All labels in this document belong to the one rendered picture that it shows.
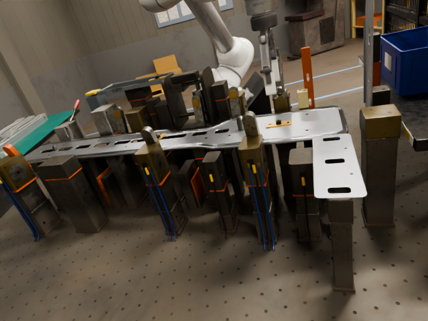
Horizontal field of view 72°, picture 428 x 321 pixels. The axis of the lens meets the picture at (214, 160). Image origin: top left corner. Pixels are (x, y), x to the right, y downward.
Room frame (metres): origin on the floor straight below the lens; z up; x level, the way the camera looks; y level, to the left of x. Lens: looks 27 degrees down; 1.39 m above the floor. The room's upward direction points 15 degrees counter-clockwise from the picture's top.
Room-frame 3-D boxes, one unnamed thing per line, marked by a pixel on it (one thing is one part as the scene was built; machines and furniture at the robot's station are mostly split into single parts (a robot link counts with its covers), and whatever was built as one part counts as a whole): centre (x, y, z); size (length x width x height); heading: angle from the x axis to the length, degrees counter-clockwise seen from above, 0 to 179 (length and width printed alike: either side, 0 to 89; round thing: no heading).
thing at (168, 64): (6.82, 0.71, 0.33); 1.18 x 0.89 x 0.66; 87
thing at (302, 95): (0.98, -0.36, 0.88); 0.04 x 0.04 x 0.37; 67
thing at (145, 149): (0.88, 0.21, 0.87); 0.12 x 0.07 x 0.35; 157
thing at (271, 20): (0.90, -0.24, 1.29); 0.08 x 0.07 x 0.09; 157
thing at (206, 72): (1.23, 0.02, 0.95); 0.18 x 0.13 x 0.49; 67
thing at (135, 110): (1.30, 0.27, 0.89); 0.12 x 0.08 x 0.38; 157
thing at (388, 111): (0.67, -0.44, 0.88); 0.08 x 0.08 x 0.36; 67
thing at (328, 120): (1.08, 0.21, 1.00); 1.38 x 0.22 x 0.02; 67
